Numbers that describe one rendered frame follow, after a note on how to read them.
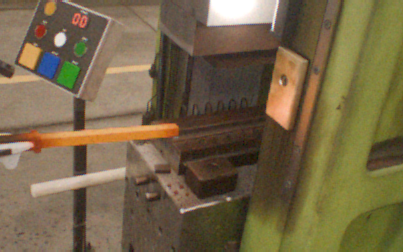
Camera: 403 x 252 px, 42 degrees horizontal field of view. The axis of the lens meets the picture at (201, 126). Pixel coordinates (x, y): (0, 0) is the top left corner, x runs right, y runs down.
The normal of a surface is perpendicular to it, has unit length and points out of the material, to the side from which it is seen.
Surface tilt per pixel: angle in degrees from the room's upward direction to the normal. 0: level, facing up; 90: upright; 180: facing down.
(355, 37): 90
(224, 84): 90
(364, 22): 90
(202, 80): 90
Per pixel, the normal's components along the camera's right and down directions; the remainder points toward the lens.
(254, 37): 0.47, 0.47
